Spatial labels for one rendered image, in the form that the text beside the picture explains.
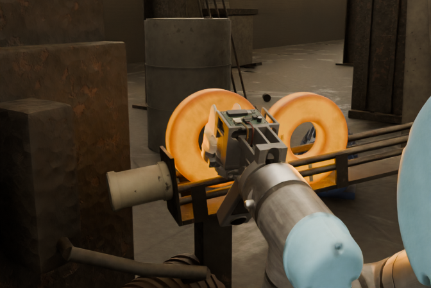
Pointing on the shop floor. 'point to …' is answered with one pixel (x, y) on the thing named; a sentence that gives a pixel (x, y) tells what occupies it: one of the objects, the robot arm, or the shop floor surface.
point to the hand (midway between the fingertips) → (215, 126)
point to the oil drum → (183, 66)
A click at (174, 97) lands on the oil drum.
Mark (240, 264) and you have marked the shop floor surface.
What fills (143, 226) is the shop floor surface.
